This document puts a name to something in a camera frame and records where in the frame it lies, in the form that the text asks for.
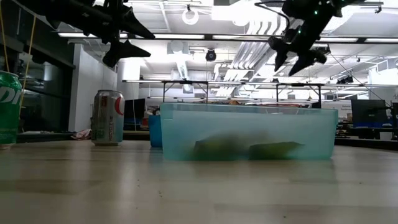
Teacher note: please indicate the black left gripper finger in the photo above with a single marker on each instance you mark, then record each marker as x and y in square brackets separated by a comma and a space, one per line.
[133, 26]
[119, 53]

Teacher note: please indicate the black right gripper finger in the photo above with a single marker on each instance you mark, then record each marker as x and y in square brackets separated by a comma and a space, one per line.
[308, 59]
[281, 49]

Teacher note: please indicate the yellow candy pack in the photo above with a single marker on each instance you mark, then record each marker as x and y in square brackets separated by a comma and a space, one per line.
[275, 151]
[217, 147]

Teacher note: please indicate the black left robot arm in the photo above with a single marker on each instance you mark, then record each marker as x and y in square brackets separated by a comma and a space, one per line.
[56, 11]

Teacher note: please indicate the pink candy pack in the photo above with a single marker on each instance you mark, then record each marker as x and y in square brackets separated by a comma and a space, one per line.
[82, 134]

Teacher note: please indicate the black ceiling spotlight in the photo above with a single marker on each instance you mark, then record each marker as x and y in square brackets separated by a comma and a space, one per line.
[211, 55]
[345, 80]

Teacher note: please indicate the black computer monitor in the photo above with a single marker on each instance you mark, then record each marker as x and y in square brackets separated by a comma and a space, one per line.
[134, 109]
[369, 110]

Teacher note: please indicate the silver diet cola can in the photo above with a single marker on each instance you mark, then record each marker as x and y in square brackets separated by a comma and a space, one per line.
[108, 118]

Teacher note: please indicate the teal translucent plastic bin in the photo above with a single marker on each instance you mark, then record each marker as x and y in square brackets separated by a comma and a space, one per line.
[248, 124]

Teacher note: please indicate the blue plastic bin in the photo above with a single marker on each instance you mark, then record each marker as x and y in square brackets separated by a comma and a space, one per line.
[155, 130]

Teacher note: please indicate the green soda can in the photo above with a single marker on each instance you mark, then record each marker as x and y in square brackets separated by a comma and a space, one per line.
[7, 109]

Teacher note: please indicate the silver ventilation duct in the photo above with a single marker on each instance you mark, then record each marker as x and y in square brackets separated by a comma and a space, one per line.
[339, 25]

